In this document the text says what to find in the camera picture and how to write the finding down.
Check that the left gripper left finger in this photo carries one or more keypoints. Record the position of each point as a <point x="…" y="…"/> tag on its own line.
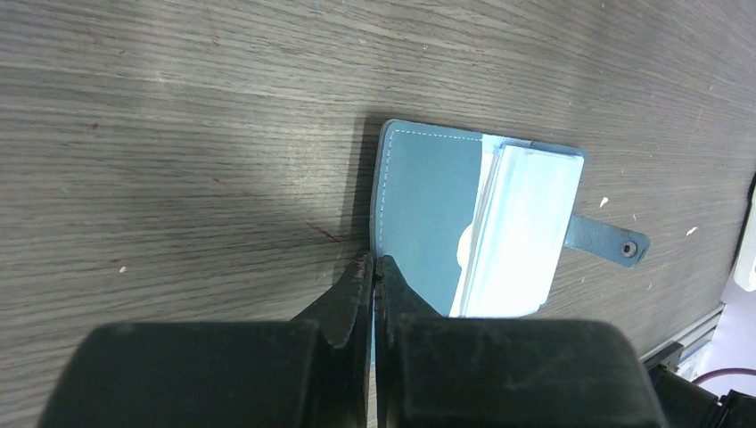
<point x="309" y="371"/>

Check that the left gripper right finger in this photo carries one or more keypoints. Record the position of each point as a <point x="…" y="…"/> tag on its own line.
<point x="436" y="371"/>

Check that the blue card holder wallet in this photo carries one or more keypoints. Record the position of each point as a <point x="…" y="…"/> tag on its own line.
<point x="477" y="223"/>

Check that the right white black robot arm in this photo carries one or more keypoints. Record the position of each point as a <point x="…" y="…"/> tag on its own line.
<point x="686" y="405"/>

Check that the grey white clothes rack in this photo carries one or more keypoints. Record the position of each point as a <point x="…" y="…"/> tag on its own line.
<point x="744" y="265"/>

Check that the aluminium frame rail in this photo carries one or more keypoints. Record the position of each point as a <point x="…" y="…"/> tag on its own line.
<point x="684" y="353"/>

